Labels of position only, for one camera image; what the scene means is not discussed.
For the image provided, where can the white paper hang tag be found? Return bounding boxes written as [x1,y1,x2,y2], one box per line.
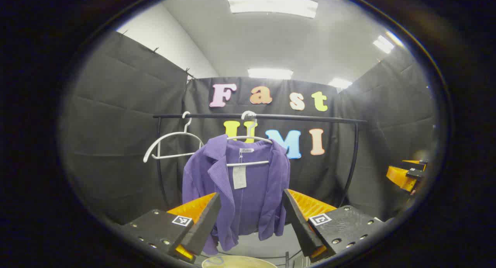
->
[232,166,247,190]

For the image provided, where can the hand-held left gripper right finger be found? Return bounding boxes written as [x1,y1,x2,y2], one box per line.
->
[282,188,388,264]

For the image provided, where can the white plastic clothes hanger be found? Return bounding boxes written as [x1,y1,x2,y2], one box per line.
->
[226,110,274,168]
[143,111,205,163]

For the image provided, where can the black backdrop cloth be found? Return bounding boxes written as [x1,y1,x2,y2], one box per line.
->
[62,31,438,226]

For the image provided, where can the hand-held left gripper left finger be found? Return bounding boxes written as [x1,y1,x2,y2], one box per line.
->
[118,192,222,265]

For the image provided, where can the black metal clothes rack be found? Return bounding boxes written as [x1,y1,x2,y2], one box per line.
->
[152,113,368,266]

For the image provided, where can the purple knit jacket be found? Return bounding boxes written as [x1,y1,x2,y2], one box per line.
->
[182,134,291,256]

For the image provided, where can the beige round laundry hamper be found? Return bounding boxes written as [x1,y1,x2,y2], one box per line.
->
[201,255,277,268]

